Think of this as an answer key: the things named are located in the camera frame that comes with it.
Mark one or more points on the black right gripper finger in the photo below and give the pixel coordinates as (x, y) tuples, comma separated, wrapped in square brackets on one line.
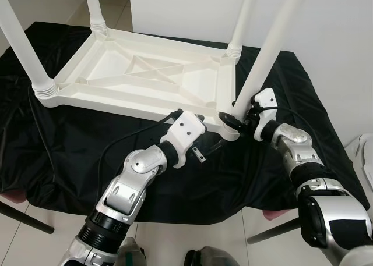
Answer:
[(229, 121)]

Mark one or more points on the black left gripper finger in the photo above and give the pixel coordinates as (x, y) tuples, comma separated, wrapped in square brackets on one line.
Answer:
[(200, 118), (217, 145)]

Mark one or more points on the white plastic table leg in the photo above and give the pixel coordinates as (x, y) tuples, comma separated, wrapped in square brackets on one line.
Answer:
[(271, 45), (95, 10), (26, 45), (243, 16)]

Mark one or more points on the white plastic table top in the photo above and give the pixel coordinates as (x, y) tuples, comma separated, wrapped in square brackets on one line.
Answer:
[(116, 68)]

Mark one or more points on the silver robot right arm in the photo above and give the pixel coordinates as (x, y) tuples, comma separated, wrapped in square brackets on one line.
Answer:
[(326, 208)]

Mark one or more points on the black tablecloth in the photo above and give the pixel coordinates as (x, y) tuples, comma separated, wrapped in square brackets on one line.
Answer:
[(326, 161)]

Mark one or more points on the silver robot left leg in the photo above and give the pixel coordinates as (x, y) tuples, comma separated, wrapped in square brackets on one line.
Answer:
[(134, 254)]

